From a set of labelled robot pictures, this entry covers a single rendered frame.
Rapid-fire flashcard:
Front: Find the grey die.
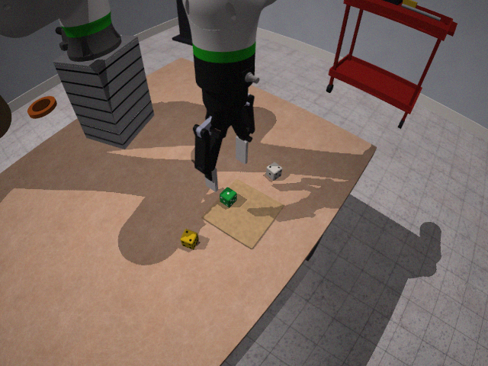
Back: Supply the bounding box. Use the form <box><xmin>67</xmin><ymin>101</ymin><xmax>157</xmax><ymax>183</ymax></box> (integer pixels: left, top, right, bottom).
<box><xmin>266</xmin><ymin>162</ymin><xmax>282</xmax><ymax>181</ymax></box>

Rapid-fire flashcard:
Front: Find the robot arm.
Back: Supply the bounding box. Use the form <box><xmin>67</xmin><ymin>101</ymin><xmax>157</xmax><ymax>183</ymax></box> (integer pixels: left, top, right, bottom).
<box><xmin>0</xmin><ymin>0</ymin><xmax>277</xmax><ymax>94</ymax></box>

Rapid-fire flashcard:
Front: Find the tan flat mat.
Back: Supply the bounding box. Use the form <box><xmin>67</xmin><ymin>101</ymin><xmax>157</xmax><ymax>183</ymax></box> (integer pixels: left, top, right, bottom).
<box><xmin>201</xmin><ymin>179</ymin><xmax>284</xmax><ymax>249</ymax></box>

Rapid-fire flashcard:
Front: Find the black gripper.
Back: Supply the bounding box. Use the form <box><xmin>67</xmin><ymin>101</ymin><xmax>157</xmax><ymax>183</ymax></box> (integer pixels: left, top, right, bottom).
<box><xmin>193</xmin><ymin>88</ymin><xmax>255</xmax><ymax>192</ymax></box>

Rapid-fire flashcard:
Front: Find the yellow die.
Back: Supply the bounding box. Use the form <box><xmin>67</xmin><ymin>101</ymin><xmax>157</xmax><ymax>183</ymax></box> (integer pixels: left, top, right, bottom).
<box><xmin>180</xmin><ymin>229</ymin><xmax>199</xmax><ymax>249</ymax></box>

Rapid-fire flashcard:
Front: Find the green die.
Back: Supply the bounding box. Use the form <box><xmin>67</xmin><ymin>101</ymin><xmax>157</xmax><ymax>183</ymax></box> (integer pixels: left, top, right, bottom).
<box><xmin>220</xmin><ymin>187</ymin><xmax>237</xmax><ymax>207</ymax></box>

